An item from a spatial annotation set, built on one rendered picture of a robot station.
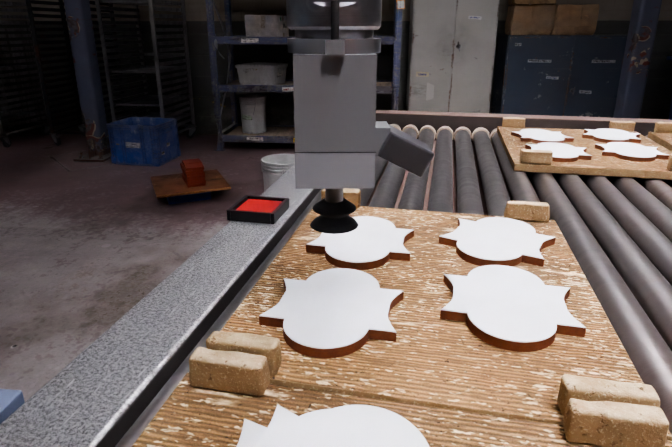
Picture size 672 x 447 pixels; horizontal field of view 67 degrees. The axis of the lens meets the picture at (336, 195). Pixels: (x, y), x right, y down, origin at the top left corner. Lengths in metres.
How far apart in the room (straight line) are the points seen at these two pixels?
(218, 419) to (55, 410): 0.14
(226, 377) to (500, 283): 0.29
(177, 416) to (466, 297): 0.28
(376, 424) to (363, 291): 0.21
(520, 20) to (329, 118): 5.04
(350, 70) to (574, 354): 0.30
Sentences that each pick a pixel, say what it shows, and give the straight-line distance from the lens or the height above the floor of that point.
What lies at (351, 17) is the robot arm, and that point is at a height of 1.20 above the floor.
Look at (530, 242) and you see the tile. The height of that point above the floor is 0.95.
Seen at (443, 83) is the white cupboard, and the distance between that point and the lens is 5.15.
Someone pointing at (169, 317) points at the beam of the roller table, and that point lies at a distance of 0.56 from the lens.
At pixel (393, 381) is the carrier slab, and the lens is 0.42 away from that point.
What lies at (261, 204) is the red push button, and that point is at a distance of 0.81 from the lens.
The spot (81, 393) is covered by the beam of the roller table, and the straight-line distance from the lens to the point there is 0.48.
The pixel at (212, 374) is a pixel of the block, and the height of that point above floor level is 0.95.
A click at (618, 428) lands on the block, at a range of 0.40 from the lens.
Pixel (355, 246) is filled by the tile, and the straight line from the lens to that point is 0.61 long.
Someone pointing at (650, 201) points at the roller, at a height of 0.92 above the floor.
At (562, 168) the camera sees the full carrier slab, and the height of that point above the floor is 0.93.
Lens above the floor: 1.20
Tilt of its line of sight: 18 degrees down
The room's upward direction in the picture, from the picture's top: straight up
